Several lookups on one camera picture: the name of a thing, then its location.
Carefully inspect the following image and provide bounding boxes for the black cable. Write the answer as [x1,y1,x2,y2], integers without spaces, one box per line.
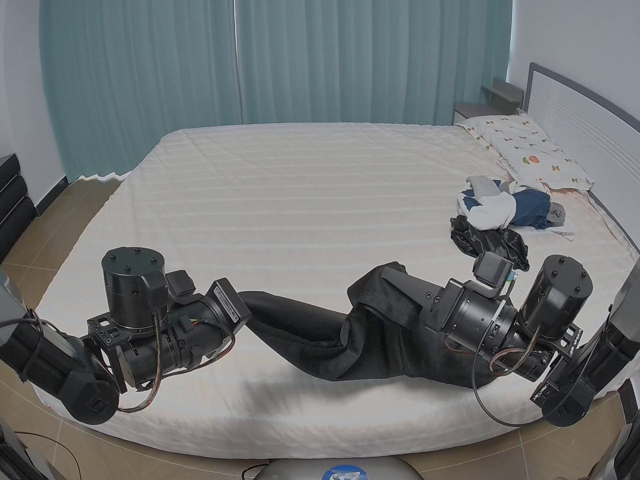
[117,313,166,414]
[472,318,551,426]
[15,432,82,480]

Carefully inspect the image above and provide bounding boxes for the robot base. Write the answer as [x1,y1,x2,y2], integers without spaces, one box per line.
[245,458,421,480]

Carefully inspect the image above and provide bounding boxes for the bed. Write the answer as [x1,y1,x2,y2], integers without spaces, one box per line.
[30,62,640,451]

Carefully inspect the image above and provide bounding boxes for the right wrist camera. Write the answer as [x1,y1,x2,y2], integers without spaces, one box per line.
[472,251,516,300]

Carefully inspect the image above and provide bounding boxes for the blue-green curtain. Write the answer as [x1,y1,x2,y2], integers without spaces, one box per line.
[40,0,246,180]
[234,0,513,126]

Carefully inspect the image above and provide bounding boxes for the black trousers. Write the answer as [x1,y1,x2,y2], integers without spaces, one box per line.
[237,263,483,390]

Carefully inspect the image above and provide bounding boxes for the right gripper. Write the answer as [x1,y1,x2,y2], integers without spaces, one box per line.
[422,279,521,364]

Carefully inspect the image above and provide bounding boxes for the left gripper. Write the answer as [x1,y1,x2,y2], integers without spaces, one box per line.
[167,279,251,369]

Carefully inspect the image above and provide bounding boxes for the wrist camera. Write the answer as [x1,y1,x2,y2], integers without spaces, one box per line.
[166,269,202,305]
[472,251,516,300]

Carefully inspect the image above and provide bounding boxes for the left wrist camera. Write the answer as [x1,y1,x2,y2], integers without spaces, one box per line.
[166,269,202,305]

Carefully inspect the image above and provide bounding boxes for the black chest of drawers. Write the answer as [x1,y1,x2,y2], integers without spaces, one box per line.
[0,154,38,264]

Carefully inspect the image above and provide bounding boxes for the black shiny garment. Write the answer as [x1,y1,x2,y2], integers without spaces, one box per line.
[450,214,531,272]

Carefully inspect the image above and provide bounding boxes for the grey bedside table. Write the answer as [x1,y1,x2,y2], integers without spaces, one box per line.
[454,78,523,126]

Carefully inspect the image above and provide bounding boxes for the pile of clothes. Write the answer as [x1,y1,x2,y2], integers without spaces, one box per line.
[456,175,576,241]

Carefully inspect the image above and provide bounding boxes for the white printed pillow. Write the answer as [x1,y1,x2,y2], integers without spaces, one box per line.
[456,114,596,189]

